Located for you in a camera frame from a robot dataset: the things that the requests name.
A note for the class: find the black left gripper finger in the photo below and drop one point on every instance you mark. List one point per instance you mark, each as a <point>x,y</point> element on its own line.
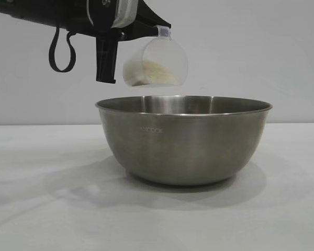
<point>151,15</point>

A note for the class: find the clear plastic measuring cup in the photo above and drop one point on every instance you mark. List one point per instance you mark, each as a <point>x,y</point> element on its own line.
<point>170,52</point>

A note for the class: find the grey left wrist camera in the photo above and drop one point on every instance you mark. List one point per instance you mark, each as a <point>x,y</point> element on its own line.
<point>125,13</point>

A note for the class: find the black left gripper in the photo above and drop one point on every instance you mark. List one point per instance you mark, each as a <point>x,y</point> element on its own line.
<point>68,15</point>

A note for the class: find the stainless steel mixing bowl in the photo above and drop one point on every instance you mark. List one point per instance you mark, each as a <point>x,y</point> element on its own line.
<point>183,146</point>

